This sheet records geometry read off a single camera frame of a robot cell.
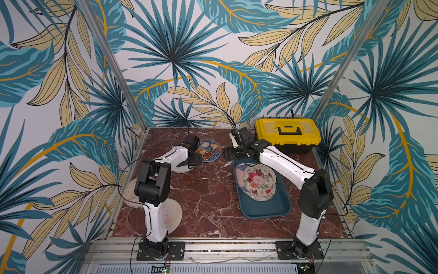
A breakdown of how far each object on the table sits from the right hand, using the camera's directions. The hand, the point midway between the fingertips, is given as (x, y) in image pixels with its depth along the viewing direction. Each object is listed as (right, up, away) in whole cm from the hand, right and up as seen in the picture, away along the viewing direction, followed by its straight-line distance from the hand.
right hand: (230, 152), depth 88 cm
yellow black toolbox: (+35, +9, +9) cm, 37 cm away
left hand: (-22, -7, +10) cm, 26 cm away
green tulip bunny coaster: (+11, -22, +1) cm, 25 cm away
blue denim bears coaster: (-12, +1, +19) cm, 23 cm away
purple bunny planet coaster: (+6, -11, +9) cm, 16 cm away
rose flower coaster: (+16, -15, +5) cm, 23 cm away
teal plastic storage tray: (+25, -27, -1) cm, 37 cm away
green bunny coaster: (-27, -10, +11) cm, 31 cm away
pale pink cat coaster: (-29, -30, -3) cm, 42 cm away
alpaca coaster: (+15, -23, 0) cm, 28 cm away
